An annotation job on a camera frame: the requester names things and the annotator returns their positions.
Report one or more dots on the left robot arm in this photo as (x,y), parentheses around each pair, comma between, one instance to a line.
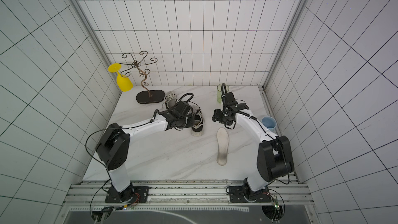
(113,147)

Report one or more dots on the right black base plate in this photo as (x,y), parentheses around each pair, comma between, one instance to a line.
(243,194)

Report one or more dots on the aluminium mounting rail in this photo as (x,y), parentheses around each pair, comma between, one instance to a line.
(188,193)

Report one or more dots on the yellow plastic wine glass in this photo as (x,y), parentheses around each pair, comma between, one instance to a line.
(123,82)

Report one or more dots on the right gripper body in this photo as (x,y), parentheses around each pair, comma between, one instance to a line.
(218,115)

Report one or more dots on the white insole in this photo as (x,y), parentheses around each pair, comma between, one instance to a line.
(223,146)

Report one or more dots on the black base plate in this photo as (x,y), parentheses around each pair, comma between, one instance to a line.
(243,194)
(131,195)

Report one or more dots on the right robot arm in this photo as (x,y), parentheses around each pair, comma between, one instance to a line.
(274,157)

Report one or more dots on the black white sneaker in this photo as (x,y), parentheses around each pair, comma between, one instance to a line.
(170,100)
(198,125)

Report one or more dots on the black metal cup rack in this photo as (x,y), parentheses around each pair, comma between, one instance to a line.
(147,96)

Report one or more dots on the blue mug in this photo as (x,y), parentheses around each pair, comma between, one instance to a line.
(270,123)

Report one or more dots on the green transparent cup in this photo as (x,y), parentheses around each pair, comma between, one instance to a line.
(219,91)

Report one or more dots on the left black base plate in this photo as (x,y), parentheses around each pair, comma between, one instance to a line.
(131,195)

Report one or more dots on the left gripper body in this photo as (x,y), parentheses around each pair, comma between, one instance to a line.
(185,121)

